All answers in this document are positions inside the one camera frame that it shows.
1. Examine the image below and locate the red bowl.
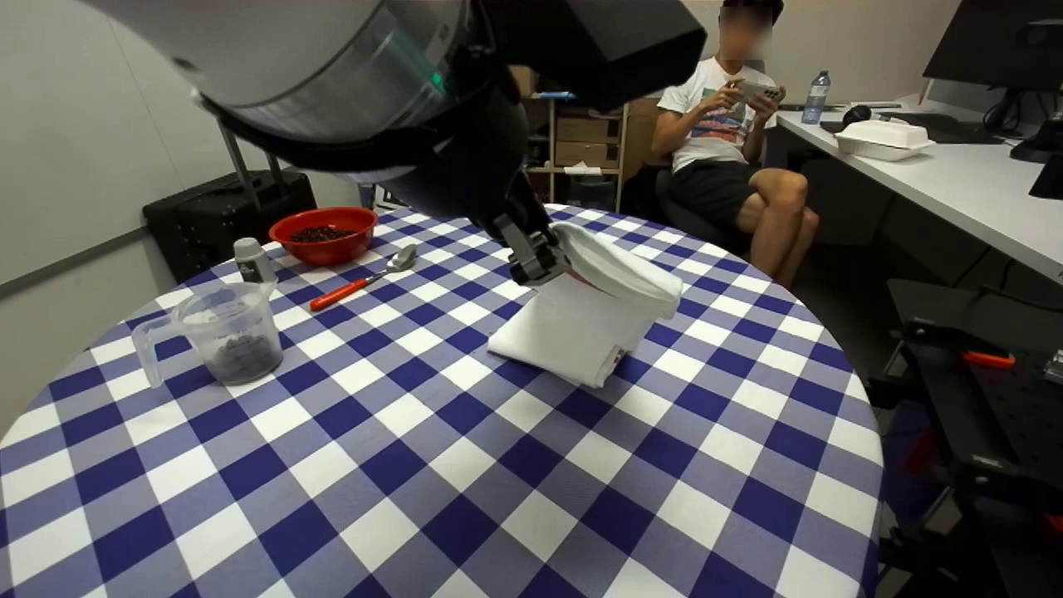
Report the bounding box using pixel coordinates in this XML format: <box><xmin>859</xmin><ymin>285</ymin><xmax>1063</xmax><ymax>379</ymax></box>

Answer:
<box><xmin>264</xmin><ymin>202</ymin><xmax>381</xmax><ymax>268</ymax></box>

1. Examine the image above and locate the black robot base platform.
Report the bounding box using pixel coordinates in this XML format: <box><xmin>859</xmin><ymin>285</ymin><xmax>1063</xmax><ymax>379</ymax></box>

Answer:
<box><xmin>876</xmin><ymin>275</ymin><xmax>1063</xmax><ymax>598</ymax></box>

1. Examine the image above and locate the red pen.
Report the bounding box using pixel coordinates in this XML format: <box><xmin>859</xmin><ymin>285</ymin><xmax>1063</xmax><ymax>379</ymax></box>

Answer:
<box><xmin>304</xmin><ymin>274</ymin><xmax>378</xmax><ymax>316</ymax></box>

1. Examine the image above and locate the black computer monitor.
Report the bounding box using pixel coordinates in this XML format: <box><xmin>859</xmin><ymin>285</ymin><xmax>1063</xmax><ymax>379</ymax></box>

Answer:
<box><xmin>921</xmin><ymin>0</ymin><xmax>1063</xmax><ymax>94</ymax></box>

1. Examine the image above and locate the seated person in white shirt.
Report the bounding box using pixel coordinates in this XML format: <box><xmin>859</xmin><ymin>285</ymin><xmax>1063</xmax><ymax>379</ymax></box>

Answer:
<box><xmin>647</xmin><ymin>0</ymin><xmax>825</xmax><ymax>290</ymax></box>

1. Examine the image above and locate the small white capped bottle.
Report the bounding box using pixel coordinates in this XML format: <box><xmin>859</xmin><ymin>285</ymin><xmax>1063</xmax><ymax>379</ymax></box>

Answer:
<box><xmin>230</xmin><ymin>232</ymin><xmax>283</xmax><ymax>290</ymax></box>

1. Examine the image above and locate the clear plastic cup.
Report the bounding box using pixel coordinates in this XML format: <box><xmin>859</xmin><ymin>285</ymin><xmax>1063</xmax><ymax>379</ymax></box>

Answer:
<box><xmin>129</xmin><ymin>279</ymin><xmax>288</xmax><ymax>390</ymax></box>

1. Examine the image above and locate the black keyboard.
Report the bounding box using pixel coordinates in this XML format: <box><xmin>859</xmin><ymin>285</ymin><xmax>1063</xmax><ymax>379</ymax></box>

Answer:
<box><xmin>900</xmin><ymin>111</ymin><xmax>1006</xmax><ymax>149</ymax></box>

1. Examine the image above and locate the metal spoon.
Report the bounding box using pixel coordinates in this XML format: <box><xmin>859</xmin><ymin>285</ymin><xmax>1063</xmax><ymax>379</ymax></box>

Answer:
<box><xmin>367</xmin><ymin>242</ymin><xmax>423</xmax><ymax>279</ymax></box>

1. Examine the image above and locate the white desk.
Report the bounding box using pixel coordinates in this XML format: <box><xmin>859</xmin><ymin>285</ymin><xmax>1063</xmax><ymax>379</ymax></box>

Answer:
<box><xmin>774</xmin><ymin>100</ymin><xmax>1063</xmax><ymax>290</ymax></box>

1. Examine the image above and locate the blue white checkered tablecloth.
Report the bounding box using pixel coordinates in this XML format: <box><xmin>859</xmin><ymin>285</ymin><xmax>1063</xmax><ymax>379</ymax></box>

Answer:
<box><xmin>0</xmin><ymin>201</ymin><xmax>891</xmax><ymax>598</ymax></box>

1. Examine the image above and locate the wooden shelf unit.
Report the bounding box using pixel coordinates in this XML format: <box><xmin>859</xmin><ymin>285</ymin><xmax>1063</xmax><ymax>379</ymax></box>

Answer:
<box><xmin>510</xmin><ymin>65</ymin><xmax>670</xmax><ymax>215</ymax></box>

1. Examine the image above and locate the white takeaway food container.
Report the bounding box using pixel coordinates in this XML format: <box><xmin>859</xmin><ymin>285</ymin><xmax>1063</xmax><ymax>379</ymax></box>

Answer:
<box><xmin>832</xmin><ymin>117</ymin><xmax>932</xmax><ymax>166</ymax></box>

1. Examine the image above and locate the white towel with red stripes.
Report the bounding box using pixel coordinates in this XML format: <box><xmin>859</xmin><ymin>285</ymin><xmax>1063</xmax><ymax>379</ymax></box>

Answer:
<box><xmin>484</xmin><ymin>220</ymin><xmax>690</xmax><ymax>392</ymax></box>

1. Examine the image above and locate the clear water bottle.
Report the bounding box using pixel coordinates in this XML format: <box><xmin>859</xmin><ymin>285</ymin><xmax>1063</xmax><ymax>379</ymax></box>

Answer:
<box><xmin>801</xmin><ymin>66</ymin><xmax>832</xmax><ymax>128</ymax></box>

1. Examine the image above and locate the black wheeled suitcase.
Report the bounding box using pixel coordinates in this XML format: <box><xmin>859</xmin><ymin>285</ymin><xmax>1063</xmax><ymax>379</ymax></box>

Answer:
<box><xmin>141</xmin><ymin>120</ymin><xmax>317</xmax><ymax>282</ymax></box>

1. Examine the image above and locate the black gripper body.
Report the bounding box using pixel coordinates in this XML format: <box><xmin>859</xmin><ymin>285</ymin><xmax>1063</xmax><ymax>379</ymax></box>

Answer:
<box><xmin>482</xmin><ymin>183</ymin><xmax>559</xmax><ymax>265</ymax></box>

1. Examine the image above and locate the orange handled tool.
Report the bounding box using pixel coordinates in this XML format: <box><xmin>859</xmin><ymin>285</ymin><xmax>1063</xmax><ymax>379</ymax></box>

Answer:
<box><xmin>959</xmin><ymin>348</ymin><xmax>1020</xmax><ymax>371</ymax></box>

